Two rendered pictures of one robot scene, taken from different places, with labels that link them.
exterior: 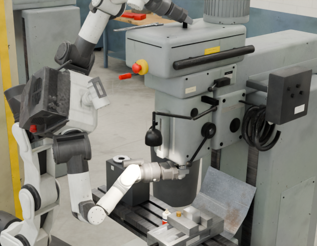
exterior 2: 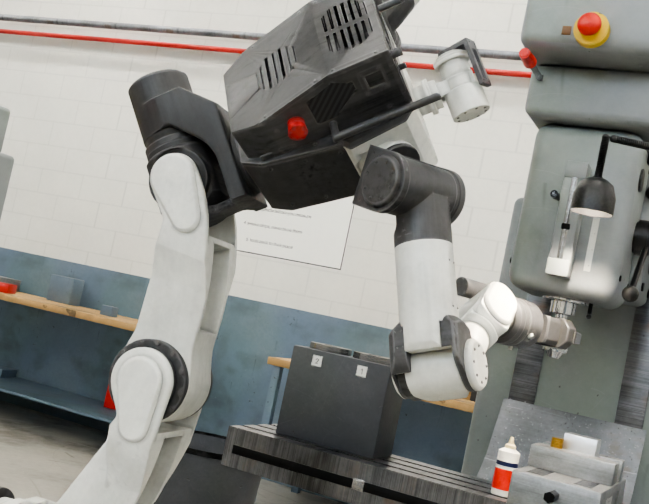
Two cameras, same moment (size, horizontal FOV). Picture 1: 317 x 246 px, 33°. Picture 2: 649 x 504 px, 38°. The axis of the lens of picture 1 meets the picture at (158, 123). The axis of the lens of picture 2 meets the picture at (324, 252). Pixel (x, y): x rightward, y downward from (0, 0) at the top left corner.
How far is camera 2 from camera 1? 170 cm
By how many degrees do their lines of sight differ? 34
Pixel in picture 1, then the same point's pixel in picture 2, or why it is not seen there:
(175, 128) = not seen: hidden behind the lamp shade
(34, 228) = (131, 482)
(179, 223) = (578, 457)
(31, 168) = (179, 288)
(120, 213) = (356, 465)
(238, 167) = (593, 389)
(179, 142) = (612, 240)
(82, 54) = (390, 17)
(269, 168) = not seen: outside the picture
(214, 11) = not seen: hidden behind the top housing
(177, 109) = (618, 160)
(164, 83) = (602, 95)
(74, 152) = (437, 184)
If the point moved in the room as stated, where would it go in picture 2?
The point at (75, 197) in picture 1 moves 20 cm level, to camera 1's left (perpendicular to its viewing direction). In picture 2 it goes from (433, 301) to (311, 273)
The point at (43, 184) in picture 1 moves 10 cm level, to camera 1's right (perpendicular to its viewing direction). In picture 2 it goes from (200, 341) to (253, 351)
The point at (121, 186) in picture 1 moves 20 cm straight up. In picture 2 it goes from (491, 322) to (515, 204)
